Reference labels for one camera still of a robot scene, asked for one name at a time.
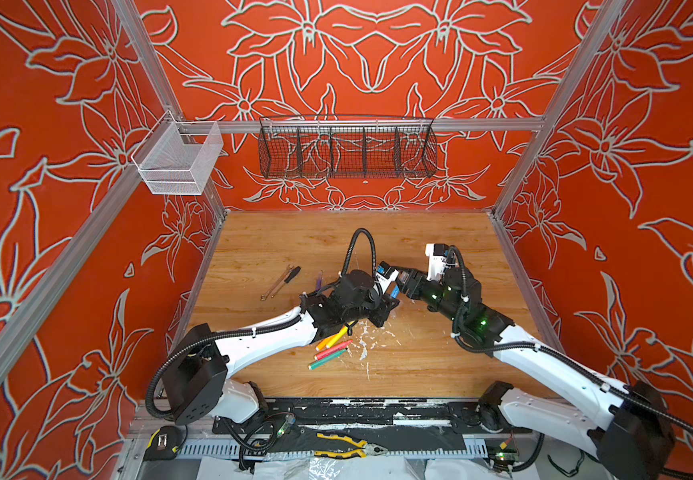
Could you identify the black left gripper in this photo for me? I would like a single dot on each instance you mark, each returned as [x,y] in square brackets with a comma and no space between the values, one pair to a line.
[382,305]

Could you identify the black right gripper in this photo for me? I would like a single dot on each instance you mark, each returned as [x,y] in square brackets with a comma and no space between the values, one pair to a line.
[415,290]

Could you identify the purple highlighter pen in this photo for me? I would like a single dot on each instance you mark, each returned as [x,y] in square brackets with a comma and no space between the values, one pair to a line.
[320,281]

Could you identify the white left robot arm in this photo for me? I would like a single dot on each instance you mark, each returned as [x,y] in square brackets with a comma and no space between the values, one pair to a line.
[196,378]

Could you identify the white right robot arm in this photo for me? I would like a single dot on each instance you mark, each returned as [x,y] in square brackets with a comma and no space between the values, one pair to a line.
[626,428]

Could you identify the yellow highlighter pen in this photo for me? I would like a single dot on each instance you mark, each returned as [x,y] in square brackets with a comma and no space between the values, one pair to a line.
[337,337]

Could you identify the pink highlighter pen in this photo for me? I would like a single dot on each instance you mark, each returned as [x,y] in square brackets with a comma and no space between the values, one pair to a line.
[336,348]

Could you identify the orange highlighter pen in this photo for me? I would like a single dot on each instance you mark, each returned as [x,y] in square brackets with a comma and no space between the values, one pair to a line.
[322,345]

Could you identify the green highlighter pen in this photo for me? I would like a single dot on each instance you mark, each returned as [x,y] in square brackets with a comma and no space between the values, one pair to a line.
[321,362]

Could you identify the white mesh basket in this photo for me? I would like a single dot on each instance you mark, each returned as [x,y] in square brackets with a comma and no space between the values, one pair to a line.
[176,157]

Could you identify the left tape measure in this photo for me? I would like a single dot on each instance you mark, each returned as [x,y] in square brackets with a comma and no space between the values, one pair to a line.
[166,443]

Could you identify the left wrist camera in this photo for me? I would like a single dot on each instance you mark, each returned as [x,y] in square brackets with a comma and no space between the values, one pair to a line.
[385,274]

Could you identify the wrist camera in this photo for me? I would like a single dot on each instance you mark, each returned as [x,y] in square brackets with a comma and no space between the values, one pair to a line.
[436,254]
[385,274]

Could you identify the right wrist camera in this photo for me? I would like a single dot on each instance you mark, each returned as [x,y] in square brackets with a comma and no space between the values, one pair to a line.
[436,254]

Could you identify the black handled screwdriver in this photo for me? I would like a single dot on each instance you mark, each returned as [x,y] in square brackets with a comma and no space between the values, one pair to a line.
[288,279]

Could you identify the yellow handled pliers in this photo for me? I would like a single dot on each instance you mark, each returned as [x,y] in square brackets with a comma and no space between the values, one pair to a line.
[353,448]

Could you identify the black wire basket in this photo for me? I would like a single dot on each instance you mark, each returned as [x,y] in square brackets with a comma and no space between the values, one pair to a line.
[322,147]

